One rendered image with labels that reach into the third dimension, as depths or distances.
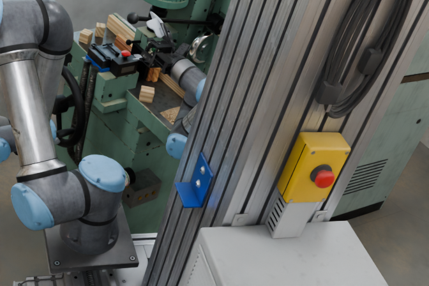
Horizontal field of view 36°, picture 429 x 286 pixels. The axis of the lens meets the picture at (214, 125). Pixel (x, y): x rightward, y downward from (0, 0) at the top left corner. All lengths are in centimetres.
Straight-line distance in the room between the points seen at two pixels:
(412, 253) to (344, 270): 221
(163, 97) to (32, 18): 72
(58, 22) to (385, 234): 234
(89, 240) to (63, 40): 50
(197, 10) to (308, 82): 118
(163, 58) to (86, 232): 55
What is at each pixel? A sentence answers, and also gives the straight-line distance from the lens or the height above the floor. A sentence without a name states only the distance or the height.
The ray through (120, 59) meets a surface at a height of 101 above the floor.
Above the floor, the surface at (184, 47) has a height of 114.
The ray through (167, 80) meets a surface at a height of 92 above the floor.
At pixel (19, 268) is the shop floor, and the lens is 273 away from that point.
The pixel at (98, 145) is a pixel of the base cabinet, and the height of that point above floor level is 61.
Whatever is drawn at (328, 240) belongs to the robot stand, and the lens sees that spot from 134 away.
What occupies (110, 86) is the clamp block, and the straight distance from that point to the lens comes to 210.
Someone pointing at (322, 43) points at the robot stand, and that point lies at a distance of 106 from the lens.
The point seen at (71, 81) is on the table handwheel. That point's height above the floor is 94.
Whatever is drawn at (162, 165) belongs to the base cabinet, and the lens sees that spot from 235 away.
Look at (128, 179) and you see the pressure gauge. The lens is 215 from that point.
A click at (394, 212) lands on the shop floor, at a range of 368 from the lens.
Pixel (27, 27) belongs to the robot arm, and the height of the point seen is 131.
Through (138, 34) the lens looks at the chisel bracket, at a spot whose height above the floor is 102.
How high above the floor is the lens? 207
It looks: 34 degrees down
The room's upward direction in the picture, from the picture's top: 19 degrees clockwise
